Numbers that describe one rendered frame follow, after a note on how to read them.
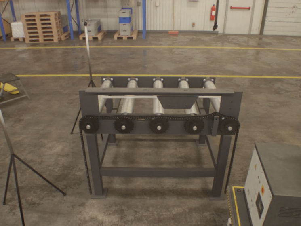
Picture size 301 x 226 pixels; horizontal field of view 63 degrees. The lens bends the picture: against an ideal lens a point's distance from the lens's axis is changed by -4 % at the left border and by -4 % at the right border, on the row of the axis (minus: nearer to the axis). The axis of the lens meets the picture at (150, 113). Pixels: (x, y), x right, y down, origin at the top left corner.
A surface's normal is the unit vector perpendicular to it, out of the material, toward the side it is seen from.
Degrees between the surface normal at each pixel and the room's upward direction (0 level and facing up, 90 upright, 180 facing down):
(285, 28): 90
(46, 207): 0
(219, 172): 90
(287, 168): 0
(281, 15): 90
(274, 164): 0
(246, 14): 90
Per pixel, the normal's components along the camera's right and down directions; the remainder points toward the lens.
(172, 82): -0.02, 0.47
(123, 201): 0.00, -0.88
